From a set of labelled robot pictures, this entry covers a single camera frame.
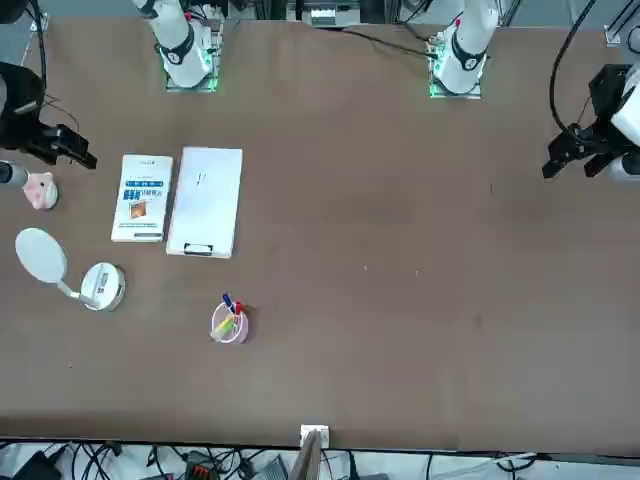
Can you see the white clipboard with black clip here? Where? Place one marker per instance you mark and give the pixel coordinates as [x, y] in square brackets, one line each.
[205, 205]

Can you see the black power adapter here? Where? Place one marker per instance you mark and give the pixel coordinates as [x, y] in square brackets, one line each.
[37, 465]

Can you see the white and blue book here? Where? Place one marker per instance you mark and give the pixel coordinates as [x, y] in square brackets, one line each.
[142, 200]

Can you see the red capped pen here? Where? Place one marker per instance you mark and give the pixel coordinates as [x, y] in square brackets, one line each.
[238, 308]

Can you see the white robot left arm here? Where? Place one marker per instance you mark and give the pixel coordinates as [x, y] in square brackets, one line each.
[470, 35]

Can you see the translucent pink pen cup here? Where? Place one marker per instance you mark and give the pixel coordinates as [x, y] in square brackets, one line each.
[240, 332]

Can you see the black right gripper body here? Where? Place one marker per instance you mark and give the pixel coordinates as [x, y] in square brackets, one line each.
[20, 105]

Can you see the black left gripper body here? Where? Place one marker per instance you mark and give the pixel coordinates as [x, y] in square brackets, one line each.
[609, 92]

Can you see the aluminium camera post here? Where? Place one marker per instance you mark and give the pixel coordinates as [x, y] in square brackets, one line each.
[307, 457]

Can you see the white table edge bracket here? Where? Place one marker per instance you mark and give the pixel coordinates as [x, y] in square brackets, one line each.
[315, 432]

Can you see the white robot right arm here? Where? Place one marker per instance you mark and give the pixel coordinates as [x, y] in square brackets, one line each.
[175, 40]

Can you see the blue capped pen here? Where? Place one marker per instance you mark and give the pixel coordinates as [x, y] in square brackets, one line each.
[228, 301]

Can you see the white foldable desk lamp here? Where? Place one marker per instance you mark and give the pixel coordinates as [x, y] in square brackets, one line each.
[40, 255]

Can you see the pink pig toy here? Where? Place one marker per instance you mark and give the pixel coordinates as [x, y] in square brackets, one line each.
[41, 190]

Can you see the yellow-green highlighter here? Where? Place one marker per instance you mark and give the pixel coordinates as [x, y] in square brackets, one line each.
[223, 327]

